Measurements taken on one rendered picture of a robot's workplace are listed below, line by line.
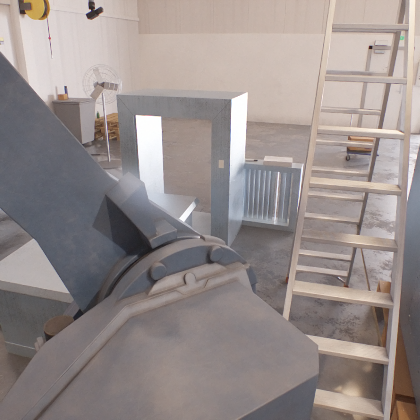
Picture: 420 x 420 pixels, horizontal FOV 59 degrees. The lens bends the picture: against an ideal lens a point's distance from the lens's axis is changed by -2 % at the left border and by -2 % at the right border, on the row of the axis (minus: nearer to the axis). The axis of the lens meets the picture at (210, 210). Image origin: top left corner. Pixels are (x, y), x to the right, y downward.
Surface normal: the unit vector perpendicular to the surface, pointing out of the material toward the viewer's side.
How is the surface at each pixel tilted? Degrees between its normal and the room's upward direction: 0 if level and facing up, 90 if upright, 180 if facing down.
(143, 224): 90
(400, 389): 0
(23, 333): 90
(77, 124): 95
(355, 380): 0
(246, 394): 0
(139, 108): 90
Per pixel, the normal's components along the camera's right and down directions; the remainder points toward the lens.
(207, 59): -0.31, 0.37
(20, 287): -0.23, 0.00
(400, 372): 0.00, -0.92
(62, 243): 0.44, 0.21
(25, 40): 0.95, 0.13
